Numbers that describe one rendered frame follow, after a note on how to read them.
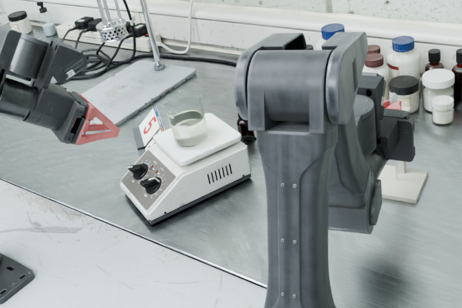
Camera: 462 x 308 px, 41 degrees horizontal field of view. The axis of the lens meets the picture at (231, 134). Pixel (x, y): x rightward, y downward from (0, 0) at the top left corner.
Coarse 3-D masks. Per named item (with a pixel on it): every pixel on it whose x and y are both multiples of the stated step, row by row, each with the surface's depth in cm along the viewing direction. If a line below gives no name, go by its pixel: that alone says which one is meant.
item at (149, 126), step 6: (150, 114) 129; (144, 120) 130; (150, 120) 127; (156, 120) 125; (144, 126) 128; (150, 126) 126; (156, 126) 123; (144, 132) 127; (150, 132) 124; (144, 138) 125
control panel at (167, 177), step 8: (144, 160) 108; (152, 160) 107; (152, 168) 105; (160, 168) 104; (128, 176) 108; (144, 176) 105; (152, 176) 104; (160, 176) 103; (168, 176) 101; (128, 184) 107; (136, 184) 105; (168, 184) 100; (136, 192) 104; (144, 192) 103; (160, 192) 100; (144, 200) 101; (152, 200) 100; (144, 208) 100
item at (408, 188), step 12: (408, 108) 95; (384, 168) 102; (408, 168) 101; (384, 180) 100; (396, 180) 99; (408, 180) 98; (420, 180) 98; (384, 192) 97; (396, 192) 96; (408, 192) 96; (420, 192) 96
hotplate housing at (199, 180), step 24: (240, 144) 105; (168, 168) 103; (192, 168) 101; (216, 168) 103; (240, 168) 105; (168, 192) 100; (192, 192) 102; (216, 192) 105; (144, 216) 101; (168, 216) 102
